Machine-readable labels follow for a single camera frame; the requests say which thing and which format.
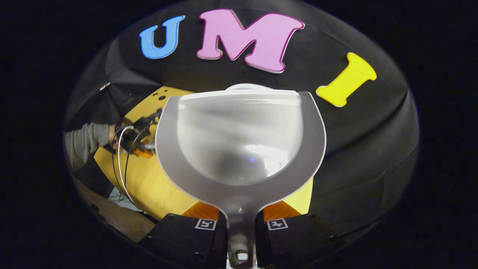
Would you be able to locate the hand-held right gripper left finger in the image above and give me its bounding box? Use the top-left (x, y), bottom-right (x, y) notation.
top-left (137, 201), bottom-right (229, 269)

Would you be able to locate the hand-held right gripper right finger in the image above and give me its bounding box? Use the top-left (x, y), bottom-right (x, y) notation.
top-left (255, 200), bottom-right (347, 268)

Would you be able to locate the grey plastic dustpan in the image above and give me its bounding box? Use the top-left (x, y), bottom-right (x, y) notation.
top-left (154, 89), bottom-right (327, 269)

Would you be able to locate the white paper sheet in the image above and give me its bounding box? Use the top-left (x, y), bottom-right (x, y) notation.
top-left (108, 187), bottom-right (144, 213)

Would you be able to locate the black backdrop cloth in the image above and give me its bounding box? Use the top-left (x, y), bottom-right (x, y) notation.
top-left (65, 0), bottom-right (420, 239)

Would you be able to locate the black cable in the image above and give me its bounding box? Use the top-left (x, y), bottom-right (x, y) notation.
top-left (111, 123), bottom-right (150, 195)

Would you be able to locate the white cable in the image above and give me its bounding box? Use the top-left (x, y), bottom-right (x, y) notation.
top-left (117, 125), bottom-right (150, 211)

